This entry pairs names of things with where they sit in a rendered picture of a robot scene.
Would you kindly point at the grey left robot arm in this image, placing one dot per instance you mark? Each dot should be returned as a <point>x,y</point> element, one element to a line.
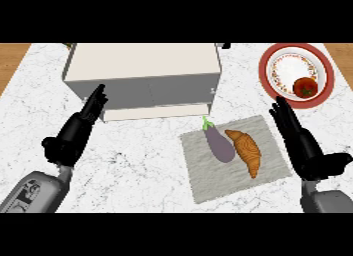
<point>33,193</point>

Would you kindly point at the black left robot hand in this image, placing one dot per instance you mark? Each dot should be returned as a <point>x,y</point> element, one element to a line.
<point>75,133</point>

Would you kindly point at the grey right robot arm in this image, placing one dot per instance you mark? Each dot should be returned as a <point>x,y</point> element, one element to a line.
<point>327,200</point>

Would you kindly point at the purple eggplant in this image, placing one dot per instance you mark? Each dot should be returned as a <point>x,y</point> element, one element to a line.
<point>217,143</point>

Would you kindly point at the small green object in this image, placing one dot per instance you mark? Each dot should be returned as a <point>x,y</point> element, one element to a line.
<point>67,45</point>

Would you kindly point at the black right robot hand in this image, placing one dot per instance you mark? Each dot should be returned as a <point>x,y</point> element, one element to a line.
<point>304,146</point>

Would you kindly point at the red tomato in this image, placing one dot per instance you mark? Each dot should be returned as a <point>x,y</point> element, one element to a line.
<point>304,87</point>

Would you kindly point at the white patterned bowl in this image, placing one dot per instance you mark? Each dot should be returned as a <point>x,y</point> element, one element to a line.
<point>294,71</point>

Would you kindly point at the small black object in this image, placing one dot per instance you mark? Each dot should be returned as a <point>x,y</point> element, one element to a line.
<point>225,45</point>

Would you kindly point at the grey placemat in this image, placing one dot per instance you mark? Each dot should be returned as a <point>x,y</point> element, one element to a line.
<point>235,160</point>

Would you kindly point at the red rimmed plate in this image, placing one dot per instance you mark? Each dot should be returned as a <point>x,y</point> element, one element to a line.
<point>327,85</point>

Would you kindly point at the golden brown croissant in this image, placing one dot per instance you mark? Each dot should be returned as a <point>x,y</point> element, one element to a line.
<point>247,151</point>

